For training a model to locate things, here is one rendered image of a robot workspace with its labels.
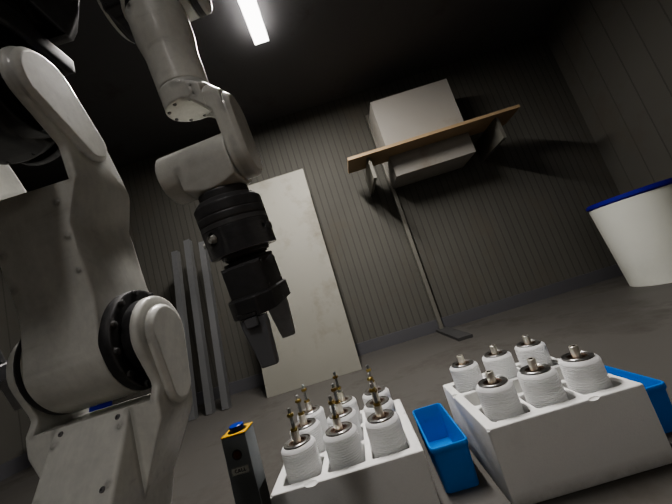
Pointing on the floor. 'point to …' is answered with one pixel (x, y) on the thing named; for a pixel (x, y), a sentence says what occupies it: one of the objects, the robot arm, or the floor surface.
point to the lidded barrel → (639, 232)
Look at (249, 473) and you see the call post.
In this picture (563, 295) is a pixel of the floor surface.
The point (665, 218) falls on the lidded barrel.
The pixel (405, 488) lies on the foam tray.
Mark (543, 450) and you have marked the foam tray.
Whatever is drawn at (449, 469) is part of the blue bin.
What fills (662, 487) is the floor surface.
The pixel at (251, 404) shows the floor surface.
